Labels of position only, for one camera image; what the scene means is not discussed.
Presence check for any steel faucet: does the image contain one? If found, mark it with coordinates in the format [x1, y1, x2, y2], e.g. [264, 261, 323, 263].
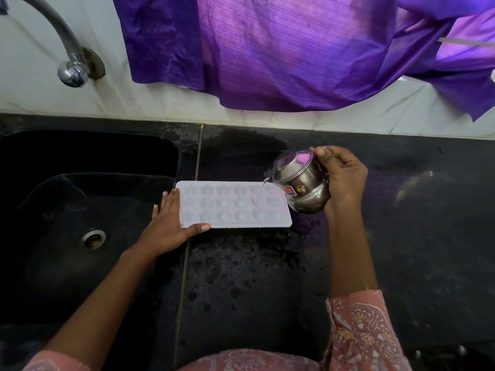
[12, 0, 106, 88]

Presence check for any person's right forearm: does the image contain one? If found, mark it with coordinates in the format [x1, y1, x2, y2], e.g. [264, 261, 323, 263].
[324, 206, 380, 300]

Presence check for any person's left hand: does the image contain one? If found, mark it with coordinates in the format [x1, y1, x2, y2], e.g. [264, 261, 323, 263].
[136, 188, 211, 259]

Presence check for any small steel pot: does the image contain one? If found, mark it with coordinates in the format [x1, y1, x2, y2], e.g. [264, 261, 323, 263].
[267, 150, 332, 215]

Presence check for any purple cloth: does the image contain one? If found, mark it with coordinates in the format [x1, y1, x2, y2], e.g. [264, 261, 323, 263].
[111, 0, 495, 122]

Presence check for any black stone sink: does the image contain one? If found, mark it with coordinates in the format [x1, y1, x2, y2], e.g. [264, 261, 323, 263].
[0, 129, 180, 329]

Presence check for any white plastic ice cube tray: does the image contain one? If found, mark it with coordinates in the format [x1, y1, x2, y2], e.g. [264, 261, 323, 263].
[175, 181, 293, 229]

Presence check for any person's left forearm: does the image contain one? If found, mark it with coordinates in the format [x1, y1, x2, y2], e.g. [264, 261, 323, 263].
[40, 245, 157, 360]

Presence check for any person's right hand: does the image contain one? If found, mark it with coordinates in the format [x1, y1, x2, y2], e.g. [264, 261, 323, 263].
[309, 145, 369, 218]

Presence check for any pink patterned garment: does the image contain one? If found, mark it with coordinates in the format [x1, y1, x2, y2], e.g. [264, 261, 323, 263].
[22, 290, 414, 371]

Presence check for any steel sink drain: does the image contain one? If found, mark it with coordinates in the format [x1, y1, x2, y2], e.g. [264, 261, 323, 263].
[78, 229, 106, 251]

